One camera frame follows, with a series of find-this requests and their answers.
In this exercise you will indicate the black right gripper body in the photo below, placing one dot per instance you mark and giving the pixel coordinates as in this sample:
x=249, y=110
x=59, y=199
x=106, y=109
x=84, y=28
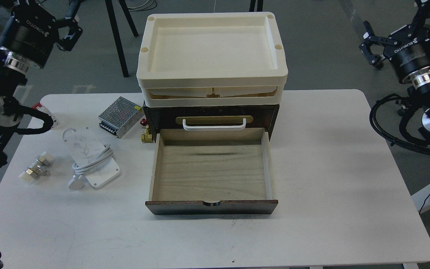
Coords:
x=409, y=54

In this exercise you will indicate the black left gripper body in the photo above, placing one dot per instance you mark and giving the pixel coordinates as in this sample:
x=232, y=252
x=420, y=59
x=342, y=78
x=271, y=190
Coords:
x=31, y=33

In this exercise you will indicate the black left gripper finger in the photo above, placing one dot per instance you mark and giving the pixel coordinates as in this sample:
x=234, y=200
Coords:
x=70, y=39
x=70, y=15

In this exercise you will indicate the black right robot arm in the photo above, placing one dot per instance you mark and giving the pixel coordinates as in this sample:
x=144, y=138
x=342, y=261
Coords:
x=414, y=125

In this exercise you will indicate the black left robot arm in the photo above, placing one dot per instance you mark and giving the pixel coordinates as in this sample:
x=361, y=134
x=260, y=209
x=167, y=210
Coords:
x=15, y=118

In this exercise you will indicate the dark wooden cabinet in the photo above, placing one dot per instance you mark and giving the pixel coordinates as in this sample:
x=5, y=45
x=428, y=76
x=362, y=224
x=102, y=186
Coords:
x=257, y=116

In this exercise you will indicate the white red connector piece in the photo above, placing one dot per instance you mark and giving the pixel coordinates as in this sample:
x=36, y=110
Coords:
x=45, y=110

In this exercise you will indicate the silver metal power supply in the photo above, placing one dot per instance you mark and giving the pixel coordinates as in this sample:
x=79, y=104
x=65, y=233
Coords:
x=120, y=117

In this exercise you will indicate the white power strip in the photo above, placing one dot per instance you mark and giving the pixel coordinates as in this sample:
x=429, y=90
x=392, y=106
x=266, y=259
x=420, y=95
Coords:
x=93, y=160

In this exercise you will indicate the brass valve fitting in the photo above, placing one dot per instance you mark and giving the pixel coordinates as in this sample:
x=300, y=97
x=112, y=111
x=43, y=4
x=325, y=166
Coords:
x=146, y=136

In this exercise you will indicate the cream plastic stacked trays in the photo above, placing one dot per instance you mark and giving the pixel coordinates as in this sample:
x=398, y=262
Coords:
x=211, y=59

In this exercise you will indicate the open wooden drawer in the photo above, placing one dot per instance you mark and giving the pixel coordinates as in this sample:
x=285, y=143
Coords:
x=220, y=172

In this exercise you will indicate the white drawer handle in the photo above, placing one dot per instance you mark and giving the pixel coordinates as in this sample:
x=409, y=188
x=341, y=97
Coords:
x=213, y=128

